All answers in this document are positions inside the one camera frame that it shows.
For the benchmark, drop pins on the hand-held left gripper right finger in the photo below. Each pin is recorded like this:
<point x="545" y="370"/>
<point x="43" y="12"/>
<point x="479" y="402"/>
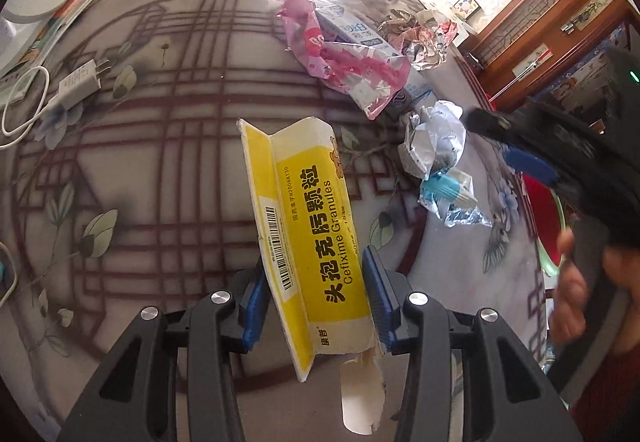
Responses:
<point x="380" y="302"/>

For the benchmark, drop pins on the green-rimmed red bin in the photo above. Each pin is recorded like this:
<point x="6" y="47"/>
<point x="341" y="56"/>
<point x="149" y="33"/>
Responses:
<point x="545" y="217"/>

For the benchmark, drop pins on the brown paper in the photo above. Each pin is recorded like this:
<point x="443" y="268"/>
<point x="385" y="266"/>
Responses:
<point x="400" y="24"/>

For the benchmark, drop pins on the red white crumpled paper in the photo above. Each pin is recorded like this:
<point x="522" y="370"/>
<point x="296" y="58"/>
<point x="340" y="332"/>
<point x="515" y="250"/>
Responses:
<point x="435" y="47"/>

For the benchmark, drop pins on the blue white wrapper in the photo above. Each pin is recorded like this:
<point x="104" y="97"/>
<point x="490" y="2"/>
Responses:
<point x="450" y="194"/>

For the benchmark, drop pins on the person's right forearm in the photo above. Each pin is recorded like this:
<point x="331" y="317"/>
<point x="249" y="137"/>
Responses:
<point x="615" y="402"/>

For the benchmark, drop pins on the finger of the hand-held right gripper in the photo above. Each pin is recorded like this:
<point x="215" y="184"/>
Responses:
<point x="530" y="167"/>
<point x="495" y="122"/>

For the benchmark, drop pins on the person's right hand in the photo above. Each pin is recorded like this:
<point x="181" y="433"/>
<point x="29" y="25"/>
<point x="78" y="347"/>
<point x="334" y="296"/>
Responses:
<point x="570" y="297"/>

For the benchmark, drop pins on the white plug charger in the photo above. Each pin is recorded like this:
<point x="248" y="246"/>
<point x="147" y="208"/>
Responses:
<point x="75" y="84"/>

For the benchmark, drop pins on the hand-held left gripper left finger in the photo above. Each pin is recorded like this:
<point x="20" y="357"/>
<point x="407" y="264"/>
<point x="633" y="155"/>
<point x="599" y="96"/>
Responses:
<point x="252" y="312"/>

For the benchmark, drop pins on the pink plastic wrapper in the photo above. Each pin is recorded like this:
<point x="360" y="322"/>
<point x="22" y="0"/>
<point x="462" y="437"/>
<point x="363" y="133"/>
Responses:
<point x="350" y="67"/>

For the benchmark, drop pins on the framed geometric picture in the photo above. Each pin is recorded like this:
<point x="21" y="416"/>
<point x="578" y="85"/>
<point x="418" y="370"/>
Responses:
<point x="467" y="6"/>

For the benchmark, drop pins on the stack of books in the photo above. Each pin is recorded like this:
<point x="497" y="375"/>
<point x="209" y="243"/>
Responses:
<point x="85" y="2"/>

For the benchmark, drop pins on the narrow framed flower painting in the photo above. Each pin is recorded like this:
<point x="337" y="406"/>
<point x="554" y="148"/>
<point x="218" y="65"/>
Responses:
<point x="535" y="59"/>
<point x="587" y="9"/>

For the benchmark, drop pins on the white milk carton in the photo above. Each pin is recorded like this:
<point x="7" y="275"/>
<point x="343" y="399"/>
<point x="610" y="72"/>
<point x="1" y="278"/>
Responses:
<point x="350" y="27"/>

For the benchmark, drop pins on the yellow medicine box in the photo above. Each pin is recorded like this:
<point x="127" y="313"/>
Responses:
<point x="320" y="232"/>

